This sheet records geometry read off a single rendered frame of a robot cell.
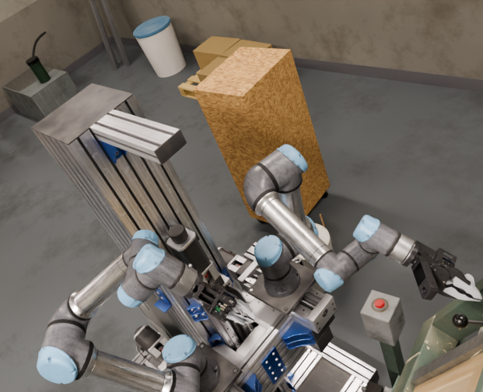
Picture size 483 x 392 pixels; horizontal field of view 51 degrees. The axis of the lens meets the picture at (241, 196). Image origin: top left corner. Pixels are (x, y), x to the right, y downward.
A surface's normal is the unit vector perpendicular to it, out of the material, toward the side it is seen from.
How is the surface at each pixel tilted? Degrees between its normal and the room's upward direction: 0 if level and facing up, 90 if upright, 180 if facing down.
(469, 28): 90
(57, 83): 90
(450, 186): 0
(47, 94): 90
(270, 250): 7
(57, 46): 90
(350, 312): 0
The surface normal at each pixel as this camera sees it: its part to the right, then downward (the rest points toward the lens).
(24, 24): 0.70, 0.27
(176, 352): -0.33, -0.79
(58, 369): -0.07, 0.59
